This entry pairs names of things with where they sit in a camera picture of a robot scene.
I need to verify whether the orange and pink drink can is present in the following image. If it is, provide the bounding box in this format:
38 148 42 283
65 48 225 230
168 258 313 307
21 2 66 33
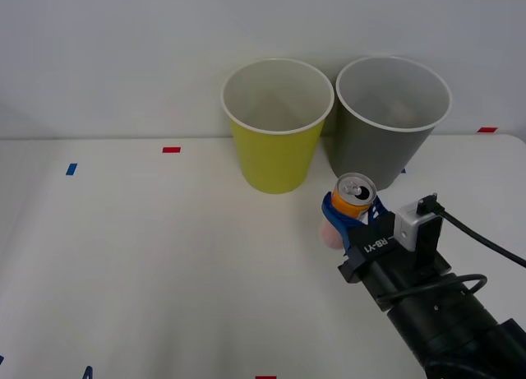
321 172 378 251

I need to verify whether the yellow-green plastic bin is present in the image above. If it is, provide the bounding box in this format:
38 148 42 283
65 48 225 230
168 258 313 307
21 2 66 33
220 58 335 196

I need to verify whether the grey plastic bin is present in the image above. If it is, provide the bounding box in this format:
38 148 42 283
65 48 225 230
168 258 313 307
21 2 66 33
335 55 452 192

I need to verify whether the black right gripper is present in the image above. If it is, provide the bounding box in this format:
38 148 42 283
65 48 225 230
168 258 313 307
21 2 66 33
321 192 453 312

